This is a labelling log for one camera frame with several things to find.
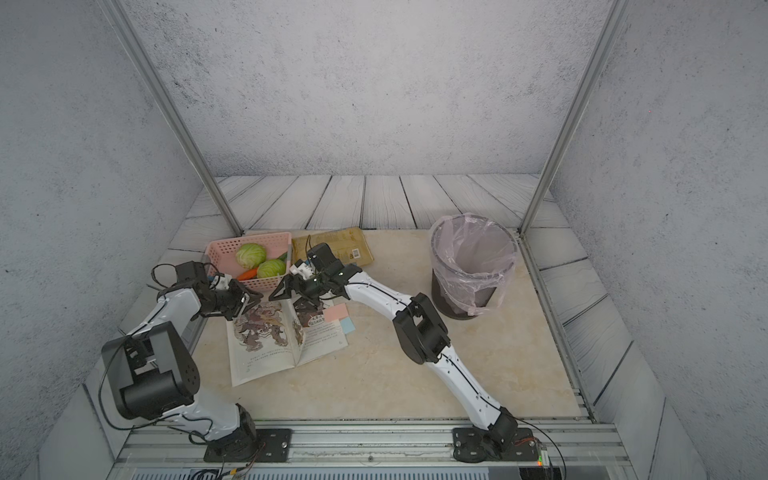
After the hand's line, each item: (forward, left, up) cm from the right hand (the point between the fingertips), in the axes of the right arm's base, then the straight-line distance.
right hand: (276, 307), depth 82 cm
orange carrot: (+20, +19, -12) cm, 30 cm away
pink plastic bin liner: (+21, -57, -4) cm, 60 cm away
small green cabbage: (+19, +9, -6) cm, 22 cm away
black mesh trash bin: (+21, -56, -4) cm, 60 cm away
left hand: (+7, +7, -4) cm, 11 cm away
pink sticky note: (+7, -13, -15) cm, 21 cm away
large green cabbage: (+25, +19, -7) cm, 32 cm away
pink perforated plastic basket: (+28, +32, -13) cm, 45 cm away
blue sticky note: (+3, -17, -15) cm, 23 cm away
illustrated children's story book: (-4, +4, -10) cm, 11 cm away
